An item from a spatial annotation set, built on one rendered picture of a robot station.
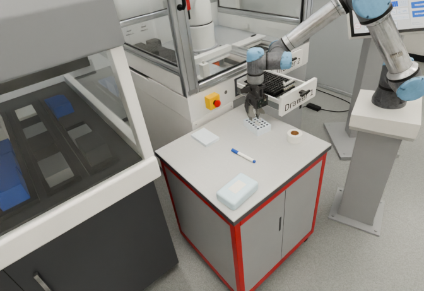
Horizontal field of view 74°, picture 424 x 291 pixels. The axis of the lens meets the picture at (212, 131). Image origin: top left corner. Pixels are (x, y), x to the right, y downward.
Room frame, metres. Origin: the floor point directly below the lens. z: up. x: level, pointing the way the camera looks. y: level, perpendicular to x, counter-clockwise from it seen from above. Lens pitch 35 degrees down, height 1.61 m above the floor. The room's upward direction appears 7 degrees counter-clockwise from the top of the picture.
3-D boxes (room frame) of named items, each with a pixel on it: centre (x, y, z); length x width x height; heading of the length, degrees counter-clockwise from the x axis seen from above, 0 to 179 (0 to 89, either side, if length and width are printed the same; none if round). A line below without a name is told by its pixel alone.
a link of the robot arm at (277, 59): (1.18, -0.33, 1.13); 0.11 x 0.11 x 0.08; 78
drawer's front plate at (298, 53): (1.72, -0.55, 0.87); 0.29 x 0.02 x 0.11; 125
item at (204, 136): (1.17, 0.04, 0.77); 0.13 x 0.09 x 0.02; 35
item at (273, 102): (1.45, -0.35, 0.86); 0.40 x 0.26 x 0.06; 35
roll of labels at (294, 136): (1.06, -0.39, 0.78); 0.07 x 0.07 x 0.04
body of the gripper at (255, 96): (1.18, -0.23, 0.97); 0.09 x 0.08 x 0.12; 25
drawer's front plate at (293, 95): (1.27, -0.47, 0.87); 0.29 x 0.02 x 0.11; 125
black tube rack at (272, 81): (1.44, -0.36, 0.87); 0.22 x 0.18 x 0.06; 35
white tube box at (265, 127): (1.20, -0.24, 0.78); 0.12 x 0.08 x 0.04; 25
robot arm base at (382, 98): (1.18, -0.89, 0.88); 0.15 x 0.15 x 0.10
